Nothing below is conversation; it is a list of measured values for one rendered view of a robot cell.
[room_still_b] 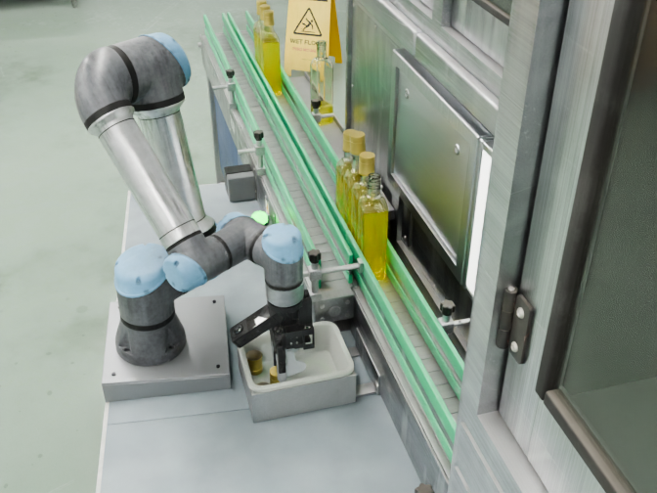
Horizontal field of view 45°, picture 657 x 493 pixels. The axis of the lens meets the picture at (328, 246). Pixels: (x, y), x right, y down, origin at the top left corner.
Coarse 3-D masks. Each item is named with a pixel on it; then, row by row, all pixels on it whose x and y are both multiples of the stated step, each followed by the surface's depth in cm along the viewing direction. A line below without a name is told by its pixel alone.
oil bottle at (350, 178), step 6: (348, 174) 179; (354, 174) 178; (348, 180) 178; (354, 180) 178; (348, 186) 178; (348, 192) 179; (348, 198) 180; (348, 204) 181; (348, 210) 182; (348, 216) 183; (348, 222) 184
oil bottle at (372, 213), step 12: (360, 204) 171; (372, 204) 168; (384, 204) 169; (360, 216) 172; (372, 216) 170; (384, 216) 170; (360, 228) 174; (372, 228) 171; (384, 228) 172; (360, 240) 175; (372, 240) 173; (384, 240) 174; (372, 252) 175; (384, 252) 176; (372, 264) 177; (384, 264) 178; (384, 276) 180
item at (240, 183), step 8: (224, 168) 234; (232, 168) 233; (240, 168) 233; (248, 168) 233; (232, 176) 229; (240, 176) 229; (248, 176) 230; (232, 184) 229; (240, 184) 230; (248, 184) 231; (232, 192) 231; (240, 192) 232; (248, 192) 232; (232, 200) 232; (240, 200) 233
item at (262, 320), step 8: (256, 312) 157; (264, 312) 156; (272, 312) 155; (248, 320) 157; (256, 320) 156; (264, 320) 154; (272, 320) 154; (280, 320) 155; (232, 328) 158; (240, 328) 156; (248, 328) 155; (256, 328) 155; (264, 328) 155; (232, 336) 156; (240, 336) 155; (248, 336) 155; (256, 336) 156; (240, 344) 156
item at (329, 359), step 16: (320, 336) 175; (336, 336) 170; (240, 352) 166; (304, 352) 176; (320, 352) 176; (336, 352) 171; (320, 368) 172; (336, 368) 172; (352, 368) 162; (256, 384) 158; (272, 384) 158; (288, 384) 158
